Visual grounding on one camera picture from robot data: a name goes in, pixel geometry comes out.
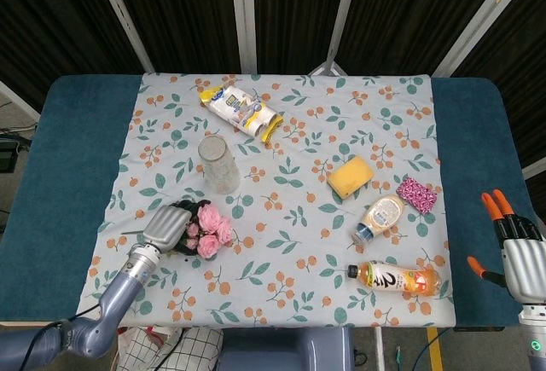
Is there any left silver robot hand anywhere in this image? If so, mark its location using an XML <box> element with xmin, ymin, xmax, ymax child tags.
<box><xmin>142</xmin><ymin>203</ymin><xmax>194</xmax><ymax>256</ymax></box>

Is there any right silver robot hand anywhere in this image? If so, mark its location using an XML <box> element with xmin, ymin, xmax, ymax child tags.
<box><xmin>467</xmin><ymin>188</ymin><xmax>546</xmax><ymax>304</ymax></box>

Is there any pink rose bouquet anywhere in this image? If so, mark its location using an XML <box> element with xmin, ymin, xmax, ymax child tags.
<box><xmin>121</xmin><ymin>200</ymin><xmax>234</xmax><ymax>260</ymax></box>

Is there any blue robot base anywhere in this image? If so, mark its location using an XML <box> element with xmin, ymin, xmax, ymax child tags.
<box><xmin>217</xmin><ymin>327</ymin><xmax>355</xmax><ymax>371</ymax></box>

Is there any clear textured glass vase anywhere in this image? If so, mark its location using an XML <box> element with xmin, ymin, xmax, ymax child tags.
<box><xmin>197</xmin><ymin>135</ymin><xmax>242</xmax><ymax>195</ymax></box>

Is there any teal table cover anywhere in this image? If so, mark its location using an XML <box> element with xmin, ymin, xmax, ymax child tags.
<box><xmin>0</xmin><ymin>74</ymin><xmax>546</xmax><ymax>330</ymax></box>

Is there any white checked bag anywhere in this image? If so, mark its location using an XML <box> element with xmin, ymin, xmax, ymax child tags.
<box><xmin>117</xmin><ymin>324</ymin><xmax>225</xmax><ymax>371</ymax></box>

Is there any pink patterned packet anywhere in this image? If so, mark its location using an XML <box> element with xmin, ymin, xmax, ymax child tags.
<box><xmin>395</xmin><ymin>177</ymin><xmax>439</xmax><ymax>215</ymax></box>

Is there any floral print tablecloth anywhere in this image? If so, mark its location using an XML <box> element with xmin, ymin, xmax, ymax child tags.
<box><xmin>75</xmin><ymin>72</ymin><xmax>457</xmax><ymax>328</ymax></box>

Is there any orange drink bottle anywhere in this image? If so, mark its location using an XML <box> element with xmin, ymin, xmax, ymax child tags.
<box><xmin>346</xmin><ymin>260</ymin><xmax>444</xmax><ymax>299</ymax></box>

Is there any pack of white bag rolls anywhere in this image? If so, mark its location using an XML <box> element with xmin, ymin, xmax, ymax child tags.
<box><xmin>199</xmin><ymin>84</ymin><xmax>285</xmax><ymax>143</ymax></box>

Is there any mayonnaise squeeze bottle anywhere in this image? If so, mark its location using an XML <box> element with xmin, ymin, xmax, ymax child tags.
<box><xmin>351</xmin><ymin>194</ymin><xmax>407</xmax><ymax>246</ymax></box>

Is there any black box device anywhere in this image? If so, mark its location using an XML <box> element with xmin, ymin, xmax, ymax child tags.
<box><xmin>0</xmin><ymin>138</ymin><xmax>20</xmax><ymax>174</ymax></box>

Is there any yellow sponge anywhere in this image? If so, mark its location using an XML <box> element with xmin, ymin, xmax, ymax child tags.
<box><xmin>327</xmin><ymin>155</ymin><xmax>376</xmax><ymax>200</ymax></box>

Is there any dark pleated curtain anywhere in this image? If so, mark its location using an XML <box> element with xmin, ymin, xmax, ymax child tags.
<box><xmin>0</xmin><ymin>0</ymin><xmax>546</xmax><ymax>180</ymax></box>

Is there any white frame post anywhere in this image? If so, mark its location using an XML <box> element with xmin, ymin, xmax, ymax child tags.
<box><xmin>309</xmin><ymin>0</ymin><xmax>363</xmax><ymax>77</ymax></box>
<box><xmin>521</xmin><ymin>158</ymin><xmax>546</xmax><ymax>181</ymax></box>
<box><xmin>89</xmin><ymin>0</ymin><xmax>155</xmax><ymax>74</ymax></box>
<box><xmin>0</xmin><ymin>79</ymin><xmax>40</xmax><ymax>121</ymax></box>
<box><xmin>229</xmin><ymin>0</ymin><xmax>258</xmax><ymax>74</ymax></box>
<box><xmin>429</xmin><ymin>0</ymin><xmax>526</xmax><ymax>78</ymax></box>

